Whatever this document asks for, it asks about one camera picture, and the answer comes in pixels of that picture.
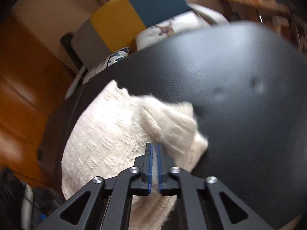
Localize cluttered wooden desk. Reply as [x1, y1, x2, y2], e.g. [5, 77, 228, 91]
[219, 0, 306, 53]

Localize white patterned triangle pillow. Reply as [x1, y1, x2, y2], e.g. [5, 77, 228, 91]
[64, 46, 131, 100]

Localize black leather mat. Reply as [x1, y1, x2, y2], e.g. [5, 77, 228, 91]
[39, 22, 306, 229]

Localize cream knitted sweater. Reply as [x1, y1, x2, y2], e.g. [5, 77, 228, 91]
[61, 80, 209, 230]

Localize white deer print pillow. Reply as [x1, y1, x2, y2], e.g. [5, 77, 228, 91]
[134, 11, 229, 51]

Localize orange wooden wardrobe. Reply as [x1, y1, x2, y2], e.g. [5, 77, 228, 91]
[1, 15, 73, 190]

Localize grey yellow blue headboard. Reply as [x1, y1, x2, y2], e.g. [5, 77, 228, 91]
[71, 0, 191, 69]

